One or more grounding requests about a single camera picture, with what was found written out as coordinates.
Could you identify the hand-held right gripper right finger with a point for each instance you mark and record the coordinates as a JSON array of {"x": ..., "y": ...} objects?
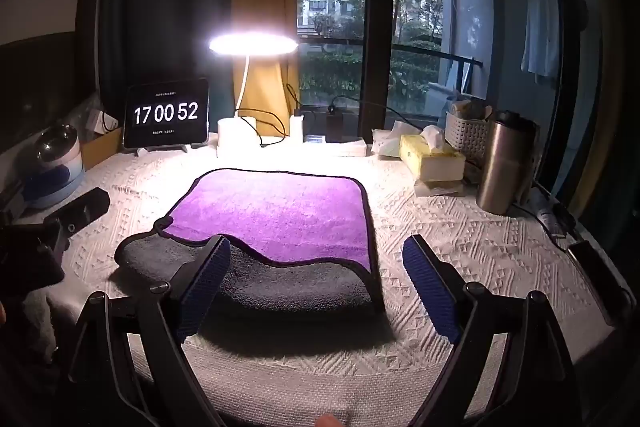
[{"x": 429, "y": 284}]

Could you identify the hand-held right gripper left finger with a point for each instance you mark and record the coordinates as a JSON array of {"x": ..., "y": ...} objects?
[{"x": 206, "y": 284}]

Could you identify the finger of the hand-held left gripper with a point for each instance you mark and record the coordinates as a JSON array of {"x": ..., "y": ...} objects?
[{"x": 82, "y": 207}]

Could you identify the person's right hand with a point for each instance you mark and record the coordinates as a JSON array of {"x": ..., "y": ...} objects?
[{"x": 330, "y": 422}]

